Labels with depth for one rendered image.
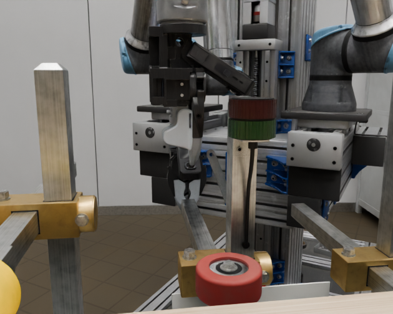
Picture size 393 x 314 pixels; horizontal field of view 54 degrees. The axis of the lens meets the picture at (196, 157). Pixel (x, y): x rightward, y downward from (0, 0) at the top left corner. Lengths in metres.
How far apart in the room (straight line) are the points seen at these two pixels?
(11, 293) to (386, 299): 0.36
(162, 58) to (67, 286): 0.35
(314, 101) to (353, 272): 0.60
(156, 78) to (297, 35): 0.85
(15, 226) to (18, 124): 2.92
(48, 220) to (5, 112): 2.91
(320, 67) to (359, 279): 0.65
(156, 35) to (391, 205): 0.43
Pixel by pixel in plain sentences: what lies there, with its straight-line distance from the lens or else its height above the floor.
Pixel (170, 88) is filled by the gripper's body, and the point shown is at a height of 1.11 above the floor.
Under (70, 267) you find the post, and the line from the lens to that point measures 0.57.
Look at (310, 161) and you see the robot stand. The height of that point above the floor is 0.92.
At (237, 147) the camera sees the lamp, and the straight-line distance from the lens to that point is 0.52.
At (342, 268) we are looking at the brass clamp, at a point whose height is 0.84.
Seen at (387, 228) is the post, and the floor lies 0.90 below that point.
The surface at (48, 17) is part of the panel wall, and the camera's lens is 3.31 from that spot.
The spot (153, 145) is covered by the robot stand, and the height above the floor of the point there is 0.92.
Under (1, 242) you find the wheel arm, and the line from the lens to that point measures 0.46.
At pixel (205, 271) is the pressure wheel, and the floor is 0.91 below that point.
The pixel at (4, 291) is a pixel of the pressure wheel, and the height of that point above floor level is 0.96.
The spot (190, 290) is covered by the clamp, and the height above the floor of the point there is 0.83.
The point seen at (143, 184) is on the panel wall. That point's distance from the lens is 3.26.
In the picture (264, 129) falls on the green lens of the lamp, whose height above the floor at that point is 1.07.
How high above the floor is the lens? 1.13
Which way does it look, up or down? 11 degrees down
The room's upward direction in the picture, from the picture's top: straight up
